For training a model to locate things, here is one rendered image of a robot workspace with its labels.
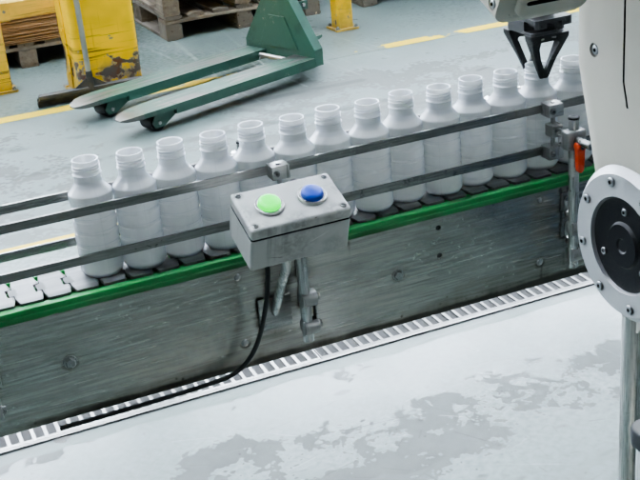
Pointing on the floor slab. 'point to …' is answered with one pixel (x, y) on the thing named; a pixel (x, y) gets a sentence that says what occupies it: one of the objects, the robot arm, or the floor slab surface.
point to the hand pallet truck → (290, 53)
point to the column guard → (99, 40)
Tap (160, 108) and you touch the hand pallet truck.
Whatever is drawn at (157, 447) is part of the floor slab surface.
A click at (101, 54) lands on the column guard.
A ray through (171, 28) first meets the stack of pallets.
